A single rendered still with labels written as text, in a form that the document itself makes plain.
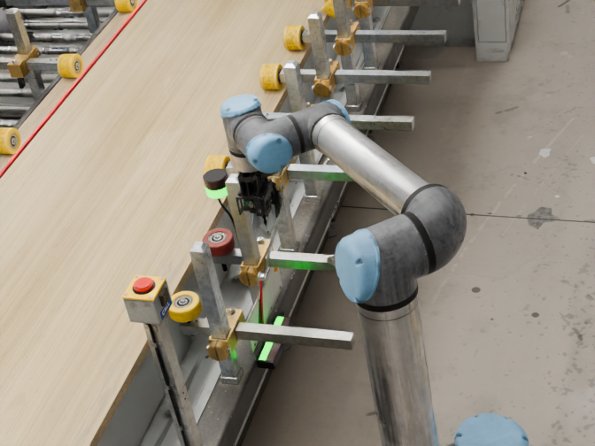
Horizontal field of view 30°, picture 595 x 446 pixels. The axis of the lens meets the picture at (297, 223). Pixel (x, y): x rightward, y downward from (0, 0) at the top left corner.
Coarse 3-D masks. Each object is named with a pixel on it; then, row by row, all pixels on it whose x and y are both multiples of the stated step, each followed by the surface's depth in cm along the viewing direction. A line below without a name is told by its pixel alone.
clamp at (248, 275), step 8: (264, 248) 285; (272, 248) 289; (264, 256) 283; (264, 264) 284; (240, 272) 282; (248, 272) 279; (256, 272) 280; (240, 280) 281; (248, 280) 281; (256, 280) 280
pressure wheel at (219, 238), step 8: (208, 232) 288; (216, 232) 288; (224, 232) 287; (208, 240) 286; (216, 240) 285; (224, 240) 285; (232, 240) 285; (216, 248) 283; (224, 248) 284; (232, 248) 286; (216, 256) 285; (224, 264) 291
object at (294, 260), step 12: (240, 252) 287; (276, 252) 285; (288, 252) 284; (228, 264) 289; (240, 264) 288; (276, 264) 284; (288, 264) 283; (300, 264) 282; (312, 264) 281; (324, 264) 279
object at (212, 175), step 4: (208, 172) 269; (212, 172) 269; (216, 172) 269; (220, 172) 269; (224, 172) 268; (204, 176) 268; (208, 176) 268; (212, 176) 268; (216, 176) 267; (220, 176) 267; (224, 176) 267; (208, 180) 267; (212, 180) 266; (216, 180) 266; (220, 188) 267; (224, 196) 269; (228, 200) 270; (220, 204) 273; (224, 208) 273; (228, 212) 274; (232, 220) 275
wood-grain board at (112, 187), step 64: (192, 0) 405; (256, 0) 397; (320, 0) 389; (128, 64) 372; (192, 64) 365; (256, 64) 359; (64, 128) 344; (128, 128) 338; (192, 128) 332; (0, 192) 320; (64, 192) 315; (128, 192) 310; (192, 192) 305; (0, 256) 295; (64, 256) 291; (128, 256) 286; (0, 320) 273; (64, 320) 269; (128, 320) 266; (0, 384) 254; (64, 384) 251; (128, 384) 251
